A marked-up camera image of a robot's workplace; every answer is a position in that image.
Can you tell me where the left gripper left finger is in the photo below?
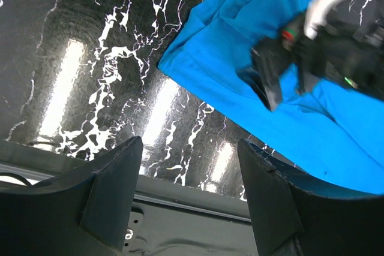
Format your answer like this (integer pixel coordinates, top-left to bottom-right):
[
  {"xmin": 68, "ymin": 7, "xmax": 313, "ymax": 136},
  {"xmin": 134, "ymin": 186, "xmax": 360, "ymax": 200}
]
[{"xmin": 1, "ymin": 137, "xmax": 143, "ymax": 255}]

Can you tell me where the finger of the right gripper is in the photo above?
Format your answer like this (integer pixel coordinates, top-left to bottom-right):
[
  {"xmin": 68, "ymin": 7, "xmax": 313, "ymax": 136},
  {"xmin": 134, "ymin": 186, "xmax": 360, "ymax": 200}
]
[{"xmin": 236, "ymin": 58, "xmax": 283, "ymax": 112}]

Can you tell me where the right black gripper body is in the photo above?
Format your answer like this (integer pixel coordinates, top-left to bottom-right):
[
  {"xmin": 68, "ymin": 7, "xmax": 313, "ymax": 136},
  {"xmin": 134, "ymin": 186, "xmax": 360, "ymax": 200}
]
[{"xmin": 250, "ymin": 13, "xmax": 328, "ymax": 95}]

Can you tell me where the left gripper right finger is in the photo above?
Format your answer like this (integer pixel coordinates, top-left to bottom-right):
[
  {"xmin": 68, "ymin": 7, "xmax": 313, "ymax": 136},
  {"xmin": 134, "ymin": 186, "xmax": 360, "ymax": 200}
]
[{"xmin": 238, "ymin": 139, "xmax": 383, "ymax": 255}]

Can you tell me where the blue t shirt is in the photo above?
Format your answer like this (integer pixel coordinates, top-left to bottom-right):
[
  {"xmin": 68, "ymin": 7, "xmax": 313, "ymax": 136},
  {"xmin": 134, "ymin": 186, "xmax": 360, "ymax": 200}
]
[{"xmin": 158, "ymin": 0, "xmax": 383, "ymax": 194}]

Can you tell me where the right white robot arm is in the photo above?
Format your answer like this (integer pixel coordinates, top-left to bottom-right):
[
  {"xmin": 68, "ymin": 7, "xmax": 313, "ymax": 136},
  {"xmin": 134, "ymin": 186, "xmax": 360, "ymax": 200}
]
[{"xmin": 236, "ymin": 0, "xmax": 383, "ymax": 111}]

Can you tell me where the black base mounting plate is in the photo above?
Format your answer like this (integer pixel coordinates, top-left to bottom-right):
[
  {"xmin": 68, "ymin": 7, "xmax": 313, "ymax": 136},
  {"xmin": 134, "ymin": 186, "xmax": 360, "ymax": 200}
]
[{"xmin": 1, "ymin": 141, "xmax": 257, "ymax": 255}]

